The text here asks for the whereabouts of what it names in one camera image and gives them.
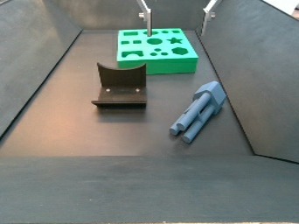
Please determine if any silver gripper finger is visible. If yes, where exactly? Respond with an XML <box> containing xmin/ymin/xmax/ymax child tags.
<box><xmin>201</xmin><ymin>0</ymin><xmax>221</xmax><ymax>35</ymax></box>
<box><xmin>137</xmin><ymin>0</ymin><xmax>153</xmax><ymax>37</ymax></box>

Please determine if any blue three prong object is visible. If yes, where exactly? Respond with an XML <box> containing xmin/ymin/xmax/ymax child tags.
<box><xmin>170</xmin><ymin>81</ymin><xmax>227</xmax><ymax>144</ymax></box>

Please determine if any green foam shape board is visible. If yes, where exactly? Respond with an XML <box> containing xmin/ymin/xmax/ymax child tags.
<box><xmin>116</xmin><ymin>28</ymin><xmax>199</xmax><ymax>74</ymax></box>

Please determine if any black curved fixture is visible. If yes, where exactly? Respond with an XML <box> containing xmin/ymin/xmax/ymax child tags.
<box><xmin>91</xmin><ymin>63</ymin><xmax>147</xmax><ymax>108</ymax></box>

